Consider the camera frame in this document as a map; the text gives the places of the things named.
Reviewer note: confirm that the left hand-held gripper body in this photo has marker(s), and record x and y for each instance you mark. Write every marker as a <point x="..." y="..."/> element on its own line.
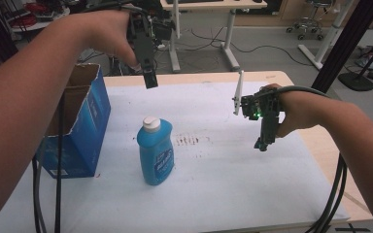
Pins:
<point x="149" y="22"/>

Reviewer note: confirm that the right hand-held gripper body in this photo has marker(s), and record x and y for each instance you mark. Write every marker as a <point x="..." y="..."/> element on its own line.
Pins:
<point x="260" y="105"/>

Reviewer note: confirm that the person's right hand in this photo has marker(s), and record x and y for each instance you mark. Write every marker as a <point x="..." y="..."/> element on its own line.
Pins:
<point x="299" y="108"/>

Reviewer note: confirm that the person's left hand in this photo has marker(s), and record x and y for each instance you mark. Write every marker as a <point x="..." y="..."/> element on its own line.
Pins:
<point x="110" y="32"/>

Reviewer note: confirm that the white table mat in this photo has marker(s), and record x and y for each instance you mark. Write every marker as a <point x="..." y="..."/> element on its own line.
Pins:
<point x="213" y="168"/>

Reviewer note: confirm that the white-legged wooden desk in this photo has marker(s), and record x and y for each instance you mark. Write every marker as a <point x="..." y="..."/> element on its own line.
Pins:
<point x="207" y="4"/>

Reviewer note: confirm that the blue bottle with white cap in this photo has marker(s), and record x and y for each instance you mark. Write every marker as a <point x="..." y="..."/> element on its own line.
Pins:
<point x="155" y="152"/>

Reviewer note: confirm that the blue cardboard box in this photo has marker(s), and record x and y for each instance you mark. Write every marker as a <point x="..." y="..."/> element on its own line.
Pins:
<point x="84" y="129"/>

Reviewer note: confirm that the white desk leg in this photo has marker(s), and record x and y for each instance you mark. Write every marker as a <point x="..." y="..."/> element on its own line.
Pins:
<point x="327" y="39"/>

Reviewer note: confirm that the office chair base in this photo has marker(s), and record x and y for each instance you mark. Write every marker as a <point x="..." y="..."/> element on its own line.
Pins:
<point x="307" y="22"/>

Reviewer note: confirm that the black stand with round base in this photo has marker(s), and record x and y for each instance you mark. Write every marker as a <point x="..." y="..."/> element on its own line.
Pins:
<point x="357" y="79"/>

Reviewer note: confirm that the black metal frame post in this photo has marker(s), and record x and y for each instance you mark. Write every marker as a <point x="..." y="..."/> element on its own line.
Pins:
<point x="346" y="45"/>

